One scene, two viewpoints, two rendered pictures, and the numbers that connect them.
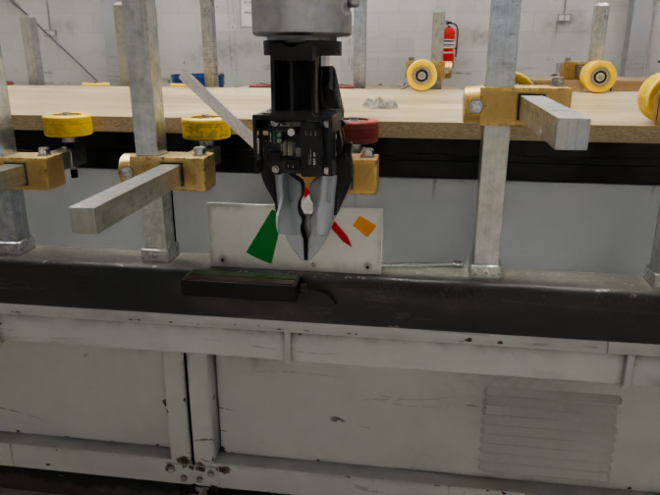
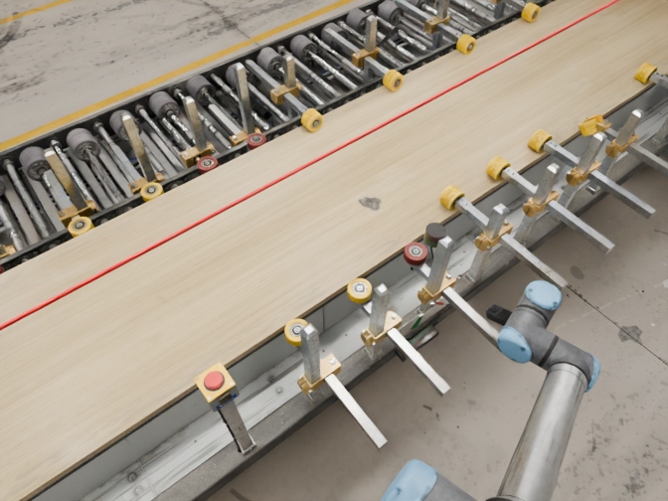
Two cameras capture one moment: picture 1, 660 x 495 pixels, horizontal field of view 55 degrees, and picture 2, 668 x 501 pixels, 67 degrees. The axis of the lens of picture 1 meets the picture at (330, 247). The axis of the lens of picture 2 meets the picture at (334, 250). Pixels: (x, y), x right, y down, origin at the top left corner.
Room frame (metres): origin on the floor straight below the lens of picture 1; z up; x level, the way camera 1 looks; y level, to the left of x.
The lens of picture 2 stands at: (0.53, 0.89, 2.30)
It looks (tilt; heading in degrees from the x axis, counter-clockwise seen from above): 54 degrees down; 314
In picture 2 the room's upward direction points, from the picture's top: straight up
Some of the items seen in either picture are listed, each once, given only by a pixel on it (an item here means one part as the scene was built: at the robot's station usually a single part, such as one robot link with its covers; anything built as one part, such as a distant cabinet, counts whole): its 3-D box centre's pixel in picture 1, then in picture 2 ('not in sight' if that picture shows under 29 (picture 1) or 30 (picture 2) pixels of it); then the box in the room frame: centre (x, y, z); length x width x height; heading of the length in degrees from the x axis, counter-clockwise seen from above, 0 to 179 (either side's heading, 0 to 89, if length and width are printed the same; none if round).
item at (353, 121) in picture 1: (353, 152); (414, 259); (1.03, -0.04, 0.85); 0.08 x 0.08 x 0.11
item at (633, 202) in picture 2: not in sight; (592, 174); (0.76, -0.76, 0.95); 0.50 x 0.04 x 0.04; 172
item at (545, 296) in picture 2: not in sight; (538, 304); (0.61, 0.03, 1.14); 0.10 x 0.09 x 0.12; 98
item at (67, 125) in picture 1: (70, 144); (298, 337); (1.11, 0.46, 0.85); 0.08 x 0.08 x 0.11
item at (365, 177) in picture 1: (331, 172); (435, 287); (0.91, 0.00, 0.85); 0.13 x 0.06 x 0.05; 82
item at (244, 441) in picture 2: not in sight; (234, 422); (1.02, 0.77, 0.93); 0.05 x 0.04 x 0.45; 82
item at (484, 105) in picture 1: (515, 105); (493, 235); (0.87, -0.25, 0.95); 0.13 x 0.06 x 0.05; 82
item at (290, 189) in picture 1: (287, 219); not in sight; (0.60, 0.04, 0.86); 0.06 x 0.03 x 0.09; 171
